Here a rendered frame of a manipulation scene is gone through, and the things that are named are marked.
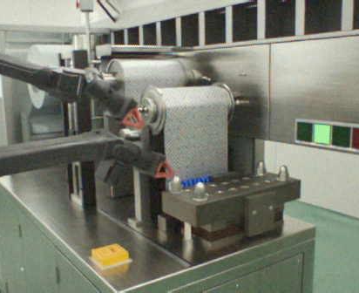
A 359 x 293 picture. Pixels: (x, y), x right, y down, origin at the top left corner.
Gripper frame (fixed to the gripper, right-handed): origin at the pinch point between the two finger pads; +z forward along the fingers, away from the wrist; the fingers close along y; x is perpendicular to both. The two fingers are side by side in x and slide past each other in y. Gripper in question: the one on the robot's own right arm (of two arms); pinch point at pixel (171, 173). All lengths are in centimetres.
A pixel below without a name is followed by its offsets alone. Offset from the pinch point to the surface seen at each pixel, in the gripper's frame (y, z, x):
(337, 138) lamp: 35.0, 20.4, 24.8
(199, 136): 0.3, 4.0, 13.8
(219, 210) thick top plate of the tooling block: 19.9, 5.0, -4.8
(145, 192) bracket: -7.8, -0.6, -8.1
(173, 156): 0.2, -1.6, 4.8
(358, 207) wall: -102, 274, 54
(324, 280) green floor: -55, 186, -15
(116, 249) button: 10.5, -13.4, -24.2
